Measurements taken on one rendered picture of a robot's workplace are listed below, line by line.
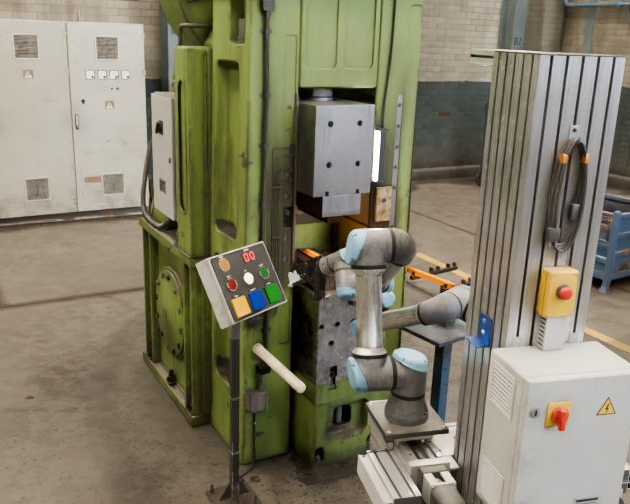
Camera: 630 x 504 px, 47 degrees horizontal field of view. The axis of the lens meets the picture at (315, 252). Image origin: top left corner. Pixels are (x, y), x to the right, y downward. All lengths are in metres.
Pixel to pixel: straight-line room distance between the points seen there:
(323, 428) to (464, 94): 8.34
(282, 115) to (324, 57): 0.32
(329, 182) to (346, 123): 0.27
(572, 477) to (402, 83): 2.05
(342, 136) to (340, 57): 0.36
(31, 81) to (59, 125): 0.51
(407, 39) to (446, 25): 7.51
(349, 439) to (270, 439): 0.39
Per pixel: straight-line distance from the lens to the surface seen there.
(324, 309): 3.32
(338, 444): 3.71
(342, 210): 3.29
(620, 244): 6.75
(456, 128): 11.34
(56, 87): 8.13
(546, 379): 1.97
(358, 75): 3.40
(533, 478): 2.10
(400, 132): 3.56
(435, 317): 2.81
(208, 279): 2.89
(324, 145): 3.18
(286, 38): 3.21
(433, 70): 10.94
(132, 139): 8.36
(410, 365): 2.41
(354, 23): 3.38
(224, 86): 3.50
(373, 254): 2.34
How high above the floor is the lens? 2.05
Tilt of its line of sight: 17 degrees down
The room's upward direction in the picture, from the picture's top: 2 degrees clockwise
